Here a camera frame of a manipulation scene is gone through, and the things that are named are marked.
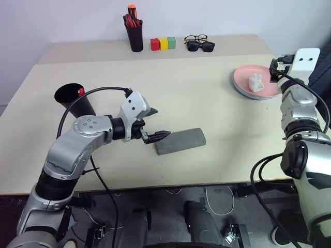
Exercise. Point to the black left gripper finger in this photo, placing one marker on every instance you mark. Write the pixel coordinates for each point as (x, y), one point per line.
(153, 111)
(157, 135)

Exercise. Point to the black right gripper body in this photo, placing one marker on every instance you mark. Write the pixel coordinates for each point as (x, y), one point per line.
(278, 69)

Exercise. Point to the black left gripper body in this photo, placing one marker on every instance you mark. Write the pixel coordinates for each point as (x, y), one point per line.
(139, 130)

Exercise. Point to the grey felt glasses case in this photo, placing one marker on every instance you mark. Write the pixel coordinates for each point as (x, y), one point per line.
(181, 140)

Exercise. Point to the white paper ball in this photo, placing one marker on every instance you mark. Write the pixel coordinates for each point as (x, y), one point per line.
(256, 82)

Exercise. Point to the pink plastic plate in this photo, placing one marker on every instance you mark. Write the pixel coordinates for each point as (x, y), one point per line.
(241, 77)

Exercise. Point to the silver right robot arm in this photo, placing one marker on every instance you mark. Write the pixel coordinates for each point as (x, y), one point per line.
(300, 103)

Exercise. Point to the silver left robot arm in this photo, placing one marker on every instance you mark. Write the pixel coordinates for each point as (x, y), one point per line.
(77, 139)

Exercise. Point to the empty black plastic cup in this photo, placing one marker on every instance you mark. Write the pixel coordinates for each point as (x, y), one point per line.
(82, 106)

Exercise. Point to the red wooden block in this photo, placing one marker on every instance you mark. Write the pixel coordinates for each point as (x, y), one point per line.
(154, 44)

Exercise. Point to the yellow wooden block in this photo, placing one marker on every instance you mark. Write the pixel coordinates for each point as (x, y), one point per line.
(163, 44)

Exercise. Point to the green wooden block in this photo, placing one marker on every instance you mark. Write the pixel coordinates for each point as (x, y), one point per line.
(171, 43)

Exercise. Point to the black pen holder cup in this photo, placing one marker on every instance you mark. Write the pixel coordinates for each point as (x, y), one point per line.
(135, 38)

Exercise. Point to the black sunglasses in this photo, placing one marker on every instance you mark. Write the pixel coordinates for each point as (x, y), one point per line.
(193, 47)

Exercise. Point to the red pen in holder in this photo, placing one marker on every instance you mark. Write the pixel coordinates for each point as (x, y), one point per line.
(138, 22)
(128, 20)

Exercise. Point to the dark rounded robot leg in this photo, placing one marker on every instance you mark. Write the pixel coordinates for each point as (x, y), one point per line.
(135, 227)
(201, 224)

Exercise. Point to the black metal floor clamp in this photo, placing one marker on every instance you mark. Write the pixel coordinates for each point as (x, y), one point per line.
(97, 233)

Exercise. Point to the black and white shoe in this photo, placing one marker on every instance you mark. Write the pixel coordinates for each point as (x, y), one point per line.
(280, 236)

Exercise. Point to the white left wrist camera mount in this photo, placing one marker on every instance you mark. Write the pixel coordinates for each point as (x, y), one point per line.
(134, 106)

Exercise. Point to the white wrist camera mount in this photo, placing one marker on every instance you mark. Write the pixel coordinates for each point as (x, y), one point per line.
(134, 106)
(305, 63)

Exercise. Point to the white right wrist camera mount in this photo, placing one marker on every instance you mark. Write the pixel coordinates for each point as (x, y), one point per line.
(305, 63)

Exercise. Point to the brown frame glasses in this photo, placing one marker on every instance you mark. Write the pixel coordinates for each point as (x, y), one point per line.
(190, 38)

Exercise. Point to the black table frame bar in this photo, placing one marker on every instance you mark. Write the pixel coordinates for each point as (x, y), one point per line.
(266, 188)

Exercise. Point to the metal caster bracket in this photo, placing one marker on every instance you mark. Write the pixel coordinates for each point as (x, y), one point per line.
(234, 233)

